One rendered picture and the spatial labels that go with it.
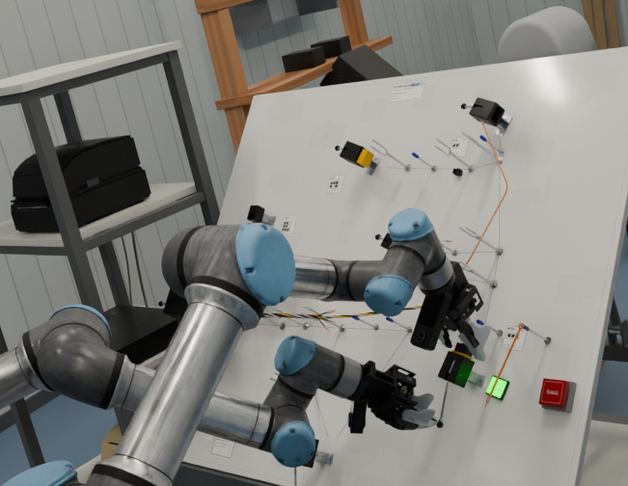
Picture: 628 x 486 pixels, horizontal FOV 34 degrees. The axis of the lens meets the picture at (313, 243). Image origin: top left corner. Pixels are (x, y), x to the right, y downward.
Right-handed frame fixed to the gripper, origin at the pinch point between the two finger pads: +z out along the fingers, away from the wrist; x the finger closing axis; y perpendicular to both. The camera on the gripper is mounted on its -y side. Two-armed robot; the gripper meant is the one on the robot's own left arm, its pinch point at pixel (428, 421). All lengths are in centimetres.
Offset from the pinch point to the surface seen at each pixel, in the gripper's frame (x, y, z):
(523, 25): 434, -101, 196
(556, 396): -2.9, 22.9, 11.5
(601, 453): 9.8, 1.6, 48.2
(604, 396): 138, -94, 182
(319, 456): 7.0, -31.3, -4.4
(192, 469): 20, -71, -15
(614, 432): 17, 2, 54
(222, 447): 22, -61, -13
